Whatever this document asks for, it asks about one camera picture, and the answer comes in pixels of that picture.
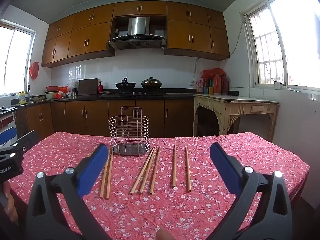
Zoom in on brown base cabinets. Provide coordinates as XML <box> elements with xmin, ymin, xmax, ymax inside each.
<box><xmin>15</xmin><ymin>99</ymin><xmax>195</xmax><ymax>140</ymax></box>

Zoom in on gas stove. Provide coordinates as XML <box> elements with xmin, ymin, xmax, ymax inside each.
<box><xmin>112</xmin><ymin>91</ymin><xmax>165</xmax><ymax>97</ymax></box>

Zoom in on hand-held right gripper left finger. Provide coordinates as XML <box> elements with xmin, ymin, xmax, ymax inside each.
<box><xmin>26</xmin><ymin>144</ymin><xmax>110</xmax><ymax>240</ymax></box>

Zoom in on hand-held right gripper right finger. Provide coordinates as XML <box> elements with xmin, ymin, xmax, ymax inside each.
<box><xmin>210</xmin><ymin>142</ymin><xmax>293</xmax><ymax>240</ymax></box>

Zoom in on red floral tablecloth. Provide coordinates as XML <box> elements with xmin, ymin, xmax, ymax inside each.
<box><xmin>7</xmin><ymin>131</ymin><xmax>310</xmax><ymax>240</ymax></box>

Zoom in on red bag on wall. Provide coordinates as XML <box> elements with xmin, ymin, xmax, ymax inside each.
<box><xmin>29</xmin><ymin>62</ymin><xmax>39</xmax><ymax>79</ymax></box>

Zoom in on brown wall cabinets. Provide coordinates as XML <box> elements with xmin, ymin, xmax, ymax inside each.
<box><xmin>41</xmin><ymin>1</ymin><xmax>230</xmax><ymax>68</ymax></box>

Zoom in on person's left hand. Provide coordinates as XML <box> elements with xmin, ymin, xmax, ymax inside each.
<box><xmin>0</xmin><ymin>181</ymin><xmax>20</xmax><ymax>227</ymax></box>

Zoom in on person's right hand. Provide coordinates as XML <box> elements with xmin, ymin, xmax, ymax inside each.
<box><xmin>155</xmin><ymin>227</ymin><xmax>176</xmax><ymax>240</ymax></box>

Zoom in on large red plastic bag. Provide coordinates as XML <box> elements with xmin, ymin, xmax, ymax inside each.
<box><xmin>202</xmin><ymin>68</ymin><xmax>227</xmax><ymax>80</ymax></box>

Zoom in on white plastic bag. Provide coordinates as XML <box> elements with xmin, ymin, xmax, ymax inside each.
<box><xmin>67</xmin><ymin>79</ymin><xmax>79</xmax><ymax>92</ymax></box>

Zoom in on steel range hood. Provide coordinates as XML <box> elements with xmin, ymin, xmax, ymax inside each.
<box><xmin>108</xmin><ymin>17</ymin><xmax>167</xmax><ymax>50</ymax></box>

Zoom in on black kitchen countertop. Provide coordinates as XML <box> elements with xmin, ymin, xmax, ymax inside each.
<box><xmin>16</xmin><ymin>88</ymin><xmax>195</xmax><ymax>108</ymax></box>

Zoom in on dark wooden cutting board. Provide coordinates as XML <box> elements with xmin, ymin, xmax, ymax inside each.
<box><xmin>78</xmin><ymin>78</ymin><xmax>98</xmax><ymax>95</ymax></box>

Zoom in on wall cable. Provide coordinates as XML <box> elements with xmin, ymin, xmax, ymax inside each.
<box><xmin>194</xmin><ymin>25</ymin><xmax>244</xmax><ymax>85</ymax></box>

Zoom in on wooden chopstick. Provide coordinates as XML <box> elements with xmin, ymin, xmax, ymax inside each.
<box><xmin>184</xmin><ymin>146</ymin><xmax>192</xmax><ymax>193</ymax></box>
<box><xmin>99</xmin><ymin>148</ymin><xmax>112</xmax><ymax>200</ymax></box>
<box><xmin>105</xmin><ymin>152</ymin><xmax>114</xmax><ymax>200</ymax></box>
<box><xmin>149</xmin><ymin>146</ymin><xmax>161</xmax><ymax>196</ymax></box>
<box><xmin>138</xmin><ymin>145</ymin><xmax>158</xmax><ymax>195</ymax></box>
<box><xmin>129</xmin><ymin>146</ymin><xmax>156</xmax><ymax>196</ymax></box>
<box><xmin>171</xmin><ymin>144</ymin><xmax>177</xmax><ymax>189</ymax></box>

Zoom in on tall red bottle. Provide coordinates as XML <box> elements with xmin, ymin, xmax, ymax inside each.
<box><xmin>221</xmin><ymin>75</ymin><xmax>229</xmax><ymax>95</ymax></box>
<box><xmin>213</xmin><ymin>74</ymin><xmax>222</xmax><ymax>95</ymax></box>

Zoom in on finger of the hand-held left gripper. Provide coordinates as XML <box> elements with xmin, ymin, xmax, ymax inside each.
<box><xmin>0</xmin><ymin>130</ymin><xmax>37</xmax><ymax>157</ymax></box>

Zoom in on small window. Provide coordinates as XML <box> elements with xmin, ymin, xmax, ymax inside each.
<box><xmin>0</xmin><ymin>20</ymin><xmax>37</xmax><ymax>97</ymax></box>

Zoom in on black wok with handle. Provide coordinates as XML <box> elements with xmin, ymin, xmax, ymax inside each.
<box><xmin>115</xmin><ymin>77</ymin><xmax>137</xmax><ymax>90</ymax></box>

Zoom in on cream wooden side table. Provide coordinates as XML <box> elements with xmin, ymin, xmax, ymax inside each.
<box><xmin>193</xmin><ymin>94</ymin><xmax>279</xmax><ymax>140</ymax></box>

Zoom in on metal wire utensil holder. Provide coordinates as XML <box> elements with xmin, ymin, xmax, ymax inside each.
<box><xmin>108</xmin><ymin>107</ymin><xmax>150</xmax><ymax>156</ymax></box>

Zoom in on large window with bars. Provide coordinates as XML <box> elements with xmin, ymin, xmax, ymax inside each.
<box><xmin>240</xmin><ymin>0</ymin><xmax>320</xmax><ymax>92</ymax></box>

